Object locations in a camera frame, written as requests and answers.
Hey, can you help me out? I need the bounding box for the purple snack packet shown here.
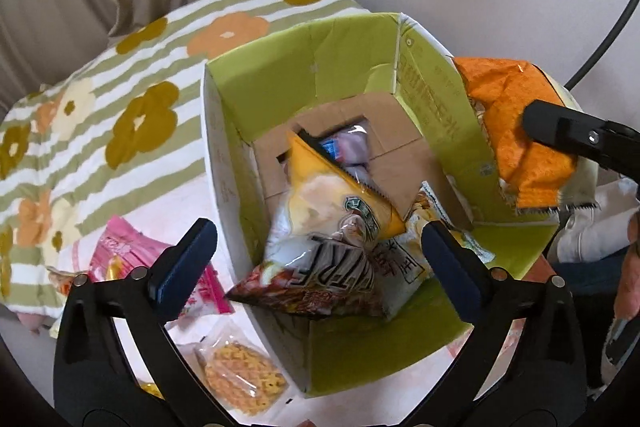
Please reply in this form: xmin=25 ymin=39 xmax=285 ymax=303
xmin=320 ymin=119 xmax=373 ymax=172

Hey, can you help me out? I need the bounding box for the small orange snack packet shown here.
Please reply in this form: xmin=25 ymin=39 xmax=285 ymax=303
xmin=45 ymin=264 xmax=88 ymax=303

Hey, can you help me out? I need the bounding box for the floral striped blanket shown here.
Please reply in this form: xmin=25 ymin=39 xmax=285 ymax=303
xmin=0 ymin=0 xmax=373 ymax=323

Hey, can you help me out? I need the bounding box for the green cardboard box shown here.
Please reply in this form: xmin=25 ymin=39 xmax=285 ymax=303
xmin=200 ymin=12 xmax=561 ymax=398

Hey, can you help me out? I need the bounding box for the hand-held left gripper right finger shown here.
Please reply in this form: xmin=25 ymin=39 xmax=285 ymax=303
xmin=420 ymin=219 xmax=588 ymax=427

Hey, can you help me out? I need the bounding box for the red-brown snack bag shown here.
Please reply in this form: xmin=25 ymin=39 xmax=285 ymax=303
xmin=225 ymin=232 xmax=401 ymax=320

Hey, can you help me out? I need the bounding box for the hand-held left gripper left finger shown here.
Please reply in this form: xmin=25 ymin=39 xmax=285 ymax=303
xmin=52 ymin=218 xmax=221 ymax=427

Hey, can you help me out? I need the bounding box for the yellow snack bag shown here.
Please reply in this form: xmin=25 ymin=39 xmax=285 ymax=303
xmin=262 ymin=129 xmax=406 ymax=268

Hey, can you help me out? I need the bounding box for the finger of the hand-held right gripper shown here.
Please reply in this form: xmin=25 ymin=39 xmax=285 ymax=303
xmin=522 ymin=99 xmax=640 ymax=180

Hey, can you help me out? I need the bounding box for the orange snack bag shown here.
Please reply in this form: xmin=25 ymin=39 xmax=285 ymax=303
xmin=452 ymin=57 xmax=601 ymax=214

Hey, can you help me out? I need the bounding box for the white and yellow snack packet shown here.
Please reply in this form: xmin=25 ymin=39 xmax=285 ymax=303
xmin=380 ymin=182 xmax=496 ymax=308

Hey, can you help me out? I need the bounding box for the clear waffle packet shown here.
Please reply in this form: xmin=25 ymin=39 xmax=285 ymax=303
xmin=192 ymin=324 xmax=291 ymax=418

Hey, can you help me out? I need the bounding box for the person's right hand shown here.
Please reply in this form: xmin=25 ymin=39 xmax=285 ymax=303
xmin=616 ymin=207 xmax=640 ymax=323

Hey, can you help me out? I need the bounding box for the pink snack packet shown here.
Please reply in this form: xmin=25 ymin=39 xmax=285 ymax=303
xmin=89 ymin=216 xmax=235 ymax=320

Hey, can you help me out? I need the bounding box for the white cloth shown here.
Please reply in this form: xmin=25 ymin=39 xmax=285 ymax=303
xmin=555 ymin=177 xmax=640 ymax=265

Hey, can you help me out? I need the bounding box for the black cable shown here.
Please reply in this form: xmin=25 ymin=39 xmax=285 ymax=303
xmin=562 ymin=0 xmax=640 ymax=90

